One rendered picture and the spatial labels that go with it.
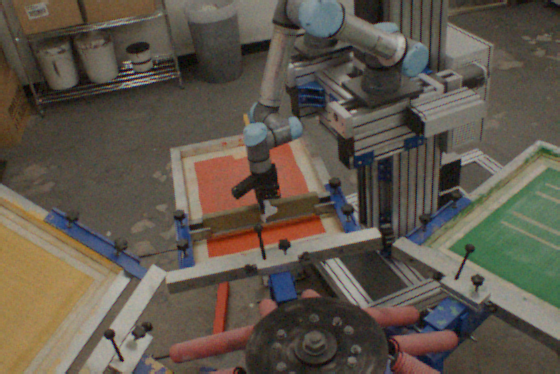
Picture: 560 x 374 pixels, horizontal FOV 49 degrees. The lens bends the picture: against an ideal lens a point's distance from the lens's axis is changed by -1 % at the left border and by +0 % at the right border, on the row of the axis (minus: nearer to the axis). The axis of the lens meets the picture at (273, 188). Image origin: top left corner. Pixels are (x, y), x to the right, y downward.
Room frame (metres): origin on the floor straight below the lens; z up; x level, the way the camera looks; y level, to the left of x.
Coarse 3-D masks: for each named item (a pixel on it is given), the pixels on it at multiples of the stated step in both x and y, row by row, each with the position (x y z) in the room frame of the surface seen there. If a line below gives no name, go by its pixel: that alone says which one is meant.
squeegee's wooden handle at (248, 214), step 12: (312, 192) 1.69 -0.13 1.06; (252, 204) 1.68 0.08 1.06; (276, 204) 1.66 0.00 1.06; (288, 204) 1.66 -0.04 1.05; (300, 204) 1.67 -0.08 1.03; (312, 204) 1.67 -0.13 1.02; (204, 216) 1.64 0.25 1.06; (216, 216) 1.64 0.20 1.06; (228, 216) 1.64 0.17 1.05; (240, 216) 1.65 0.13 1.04; (252, 216) 1.65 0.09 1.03; (276, 216) 1.66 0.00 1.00; (216, 228) 1.64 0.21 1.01; (228, 228) 1.64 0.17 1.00
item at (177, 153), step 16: (304, 128) 2.24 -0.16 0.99; (192, 144) 2.24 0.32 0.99; (208, 144) 2.22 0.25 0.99; (224, 144) 2.22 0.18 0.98; (240, 144) 2.23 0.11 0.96; (304, 144) 2.13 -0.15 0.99; (176, 160) 2.13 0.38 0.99; (320, 160) 1.99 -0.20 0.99; (176, 176) 2.02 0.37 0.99; (320, 176) 1.88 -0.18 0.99; (176, 192) 1.91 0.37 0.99; (304, 240) 1.53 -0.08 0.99
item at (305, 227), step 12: (288, 144) 2.19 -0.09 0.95; (276, 156) 2.11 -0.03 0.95; (288, 156) 2.10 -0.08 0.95; (288, 168) 2.01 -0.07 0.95; (300, 180) 1.92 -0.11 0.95; (300, 192) 1.84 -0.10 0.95; (264, 228) 1.66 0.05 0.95; (276, 228) 1.66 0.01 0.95; (288, 228) 1.65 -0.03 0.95; (300, 228) 1.64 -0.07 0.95; (312, 228) 1.63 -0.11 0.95; (324, 228) 1.62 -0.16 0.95; (276, 240) 1.59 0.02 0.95; (288, 240) 1.58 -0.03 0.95
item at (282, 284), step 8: (288, 272) 1.34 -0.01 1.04; (272, 280) 1.32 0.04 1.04; (280, 280) 1.31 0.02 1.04; (288, 280) 1.31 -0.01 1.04; (272, 288) 1.33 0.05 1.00; (280, 288) 1.28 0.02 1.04; (288, 288) 1.27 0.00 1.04; (280, 296) 1.25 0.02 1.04; (288, 296) 1.24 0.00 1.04; (296, 296) 1.24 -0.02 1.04; (280, 304) 1.23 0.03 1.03
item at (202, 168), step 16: (208, 160) 2.15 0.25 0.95; (224, 160) 2.14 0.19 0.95; (240, 160) 2.12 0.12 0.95; (208, 176) 2.04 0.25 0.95; (208, 192) 1.93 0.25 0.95; (208, 208) 1.83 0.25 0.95; (208, 240) 1.64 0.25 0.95; (224, 240) 1.63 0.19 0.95; (240, 240) 1.62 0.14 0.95; (256, 240) 1.61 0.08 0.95
